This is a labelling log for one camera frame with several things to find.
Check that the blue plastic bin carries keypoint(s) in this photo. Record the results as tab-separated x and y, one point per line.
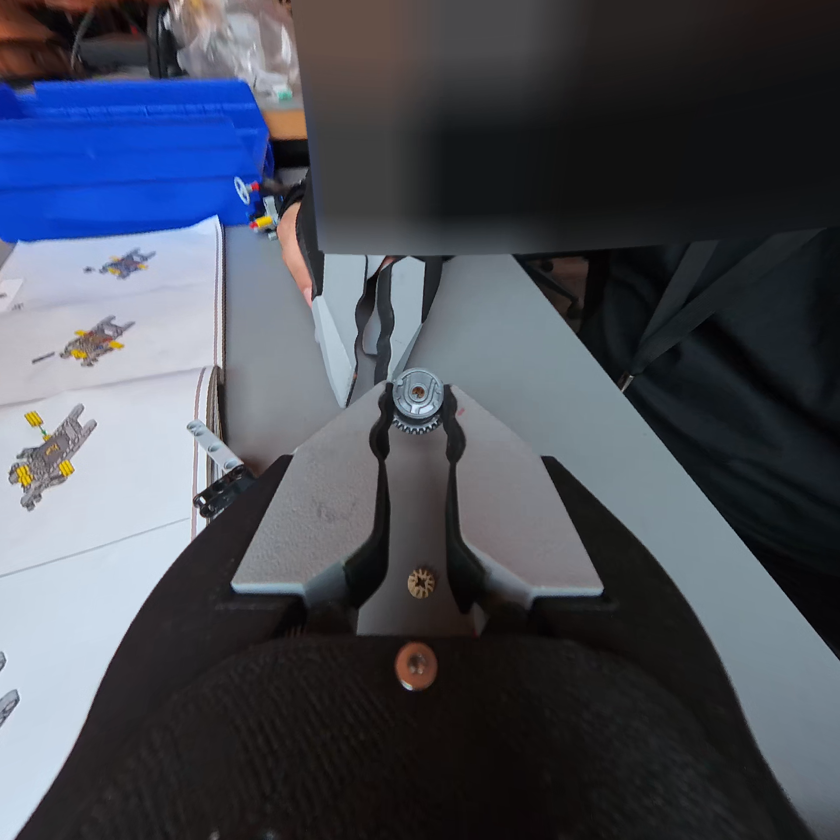
131	157

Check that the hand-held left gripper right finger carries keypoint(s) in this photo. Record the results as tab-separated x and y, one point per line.
518	518

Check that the heap of clear plastic bags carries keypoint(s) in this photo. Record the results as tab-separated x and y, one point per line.
229	46

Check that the pile of loose lego pieces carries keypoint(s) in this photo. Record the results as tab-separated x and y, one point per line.
262	210

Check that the grey lego frame assembly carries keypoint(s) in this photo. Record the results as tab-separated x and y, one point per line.
216	453

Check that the grey lego differential gear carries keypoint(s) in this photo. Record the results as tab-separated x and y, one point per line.
418	397

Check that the wood-edged grey table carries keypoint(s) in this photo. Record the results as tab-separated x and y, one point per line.
285	121

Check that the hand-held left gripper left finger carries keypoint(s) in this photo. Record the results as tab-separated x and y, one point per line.
315	518

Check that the tan lego bevel gear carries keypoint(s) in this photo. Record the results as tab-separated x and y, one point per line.
418	581

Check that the person's right hand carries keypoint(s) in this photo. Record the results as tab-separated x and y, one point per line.
292	249

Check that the lego instruction booklet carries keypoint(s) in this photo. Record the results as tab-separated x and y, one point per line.
98	328

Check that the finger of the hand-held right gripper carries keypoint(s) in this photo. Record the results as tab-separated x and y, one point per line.
410	348
334	348

